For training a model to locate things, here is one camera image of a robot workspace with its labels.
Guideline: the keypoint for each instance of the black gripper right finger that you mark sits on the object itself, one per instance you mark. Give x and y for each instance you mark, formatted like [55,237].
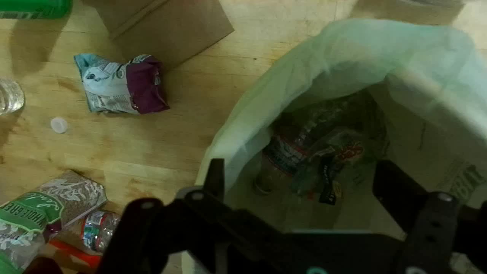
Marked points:
[431,229]

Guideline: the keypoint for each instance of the wide clear plastic bottle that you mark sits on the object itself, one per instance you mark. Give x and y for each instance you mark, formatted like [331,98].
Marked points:
[10,97]

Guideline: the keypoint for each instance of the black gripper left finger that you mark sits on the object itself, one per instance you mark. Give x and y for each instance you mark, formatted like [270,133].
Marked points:
[146,234]

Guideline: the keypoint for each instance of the brown paper bag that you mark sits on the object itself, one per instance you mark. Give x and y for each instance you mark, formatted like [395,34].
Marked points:
[168,28]

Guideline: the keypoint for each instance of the green snack bag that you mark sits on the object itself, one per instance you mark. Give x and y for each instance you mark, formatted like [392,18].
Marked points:
[35,215]

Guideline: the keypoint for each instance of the white plastic trash bag liner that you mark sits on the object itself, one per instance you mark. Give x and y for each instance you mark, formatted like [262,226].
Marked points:
[366,56]

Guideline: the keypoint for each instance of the green tea bottle white cap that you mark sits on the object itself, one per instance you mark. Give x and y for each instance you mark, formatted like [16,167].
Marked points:
[31,8]

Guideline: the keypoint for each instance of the crumpled colourful wrapper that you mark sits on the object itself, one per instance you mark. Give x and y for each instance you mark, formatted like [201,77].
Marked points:
[99,231]

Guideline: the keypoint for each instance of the small white bottle cap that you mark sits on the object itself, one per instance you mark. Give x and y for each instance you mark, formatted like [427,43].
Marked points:
[58,126]

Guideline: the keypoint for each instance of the crumpled wrappers trash pile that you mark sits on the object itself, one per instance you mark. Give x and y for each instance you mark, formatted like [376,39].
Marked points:
[320,147]

